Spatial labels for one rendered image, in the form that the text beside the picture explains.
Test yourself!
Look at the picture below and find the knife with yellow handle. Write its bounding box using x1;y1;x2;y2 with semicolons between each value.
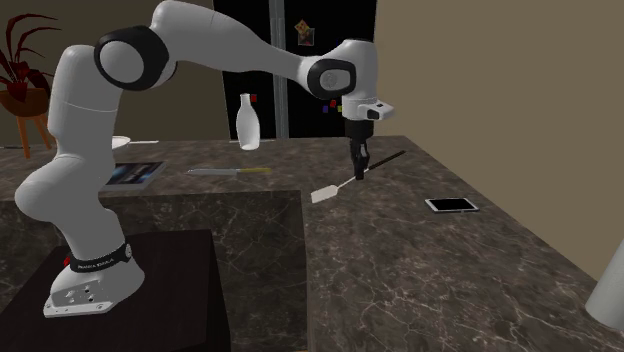
186;167;273;177

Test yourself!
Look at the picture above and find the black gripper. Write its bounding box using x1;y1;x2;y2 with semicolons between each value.
344;118;376;182

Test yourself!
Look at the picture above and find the white cylinder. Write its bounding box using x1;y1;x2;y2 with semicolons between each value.
584;237;624;333

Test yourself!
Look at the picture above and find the white bottle vase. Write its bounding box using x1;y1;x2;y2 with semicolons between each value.
235;93;262;152

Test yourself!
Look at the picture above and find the white-framed black phone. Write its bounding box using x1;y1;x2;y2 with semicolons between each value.
423;196;480;215

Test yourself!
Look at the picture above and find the tablet with dark picture screen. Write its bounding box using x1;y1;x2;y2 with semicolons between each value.
101;161;168;192

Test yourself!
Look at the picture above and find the dark robot stand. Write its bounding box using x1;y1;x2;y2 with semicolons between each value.
0;229;232;352

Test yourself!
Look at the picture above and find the white spatula with black handle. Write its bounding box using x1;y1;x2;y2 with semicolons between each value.
310;150;407;204

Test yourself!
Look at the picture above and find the red plant in wooden pot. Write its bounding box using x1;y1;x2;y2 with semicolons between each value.
0;12;62;161

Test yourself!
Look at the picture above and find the black refrigerator with magnets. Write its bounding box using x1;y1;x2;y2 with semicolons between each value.
212;0;379;140

